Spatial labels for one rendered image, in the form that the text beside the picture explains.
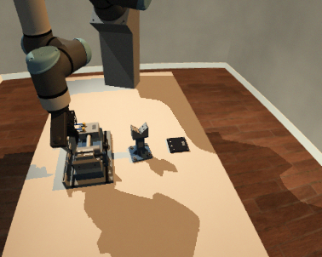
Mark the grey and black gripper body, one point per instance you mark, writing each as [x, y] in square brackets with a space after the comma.
[70, 119]

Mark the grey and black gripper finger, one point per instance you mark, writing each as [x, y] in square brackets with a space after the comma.
[67, 148]
[74, 141]

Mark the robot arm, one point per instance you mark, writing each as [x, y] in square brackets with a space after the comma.
[49, 66]

